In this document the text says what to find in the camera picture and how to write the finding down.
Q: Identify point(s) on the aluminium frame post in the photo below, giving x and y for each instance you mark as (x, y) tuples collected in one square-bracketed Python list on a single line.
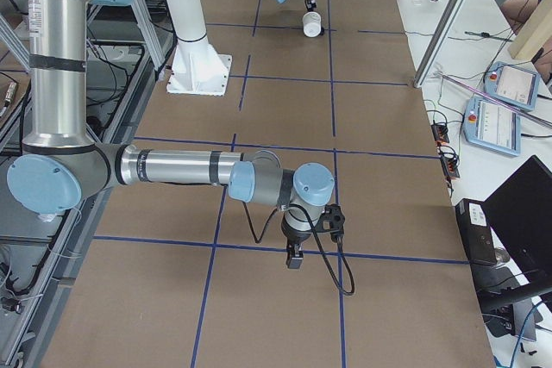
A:
[(443, 27)]

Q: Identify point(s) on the white smiley face mug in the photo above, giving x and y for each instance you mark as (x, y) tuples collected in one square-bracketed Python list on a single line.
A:
[(312, 24)]

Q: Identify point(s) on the blue teach pendant near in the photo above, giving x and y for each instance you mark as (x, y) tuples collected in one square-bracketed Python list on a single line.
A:
[(492, 126)]

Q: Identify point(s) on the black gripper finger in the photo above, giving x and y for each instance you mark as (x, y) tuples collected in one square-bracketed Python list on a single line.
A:
[(310, 4), (295, 257)]

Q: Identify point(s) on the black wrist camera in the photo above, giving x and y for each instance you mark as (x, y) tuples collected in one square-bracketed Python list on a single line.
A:
[(331, 222)]

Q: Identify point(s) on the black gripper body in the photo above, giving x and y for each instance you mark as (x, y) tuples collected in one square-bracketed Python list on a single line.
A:
[(293, 237)]

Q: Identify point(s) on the blue teach pendant far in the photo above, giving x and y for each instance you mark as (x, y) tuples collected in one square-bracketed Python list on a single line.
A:
[(512, 84)]

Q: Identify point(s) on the blue teach pendant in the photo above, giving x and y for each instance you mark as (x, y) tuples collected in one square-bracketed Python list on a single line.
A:
[(492, 126), (512, 84)]

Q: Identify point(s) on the black laptop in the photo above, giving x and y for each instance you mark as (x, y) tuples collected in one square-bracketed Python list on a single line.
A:
[(519, 212)]

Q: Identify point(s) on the black box device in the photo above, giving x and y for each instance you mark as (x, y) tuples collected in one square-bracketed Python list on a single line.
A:
[(475, 232)]

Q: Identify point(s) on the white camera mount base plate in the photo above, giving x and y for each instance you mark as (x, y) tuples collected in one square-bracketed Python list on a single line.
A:
[(203, 73)]

